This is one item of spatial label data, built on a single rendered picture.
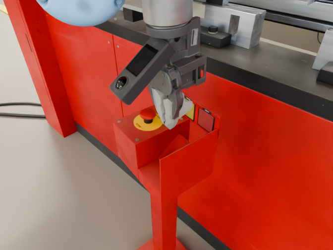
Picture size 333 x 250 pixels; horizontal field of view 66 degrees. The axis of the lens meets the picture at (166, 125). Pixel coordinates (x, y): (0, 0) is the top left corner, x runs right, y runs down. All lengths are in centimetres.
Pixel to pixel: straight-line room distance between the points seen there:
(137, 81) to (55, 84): 132
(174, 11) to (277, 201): 64
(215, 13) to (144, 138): 45
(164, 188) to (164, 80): 24
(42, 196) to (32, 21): 92
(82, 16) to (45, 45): 139
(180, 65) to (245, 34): 40
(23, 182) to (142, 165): 116
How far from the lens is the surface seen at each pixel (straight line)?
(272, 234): 97
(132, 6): 69
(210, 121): 57
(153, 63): 40
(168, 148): 63
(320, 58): 73
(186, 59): 44
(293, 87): 64
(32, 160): 181
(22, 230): 150
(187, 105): 49
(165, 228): 87
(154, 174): 60
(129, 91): 39
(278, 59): 76
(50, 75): 166
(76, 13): 22
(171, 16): 38
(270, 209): 89
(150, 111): 60
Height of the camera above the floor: 116
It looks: 38 degrees down
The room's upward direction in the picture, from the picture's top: straight up
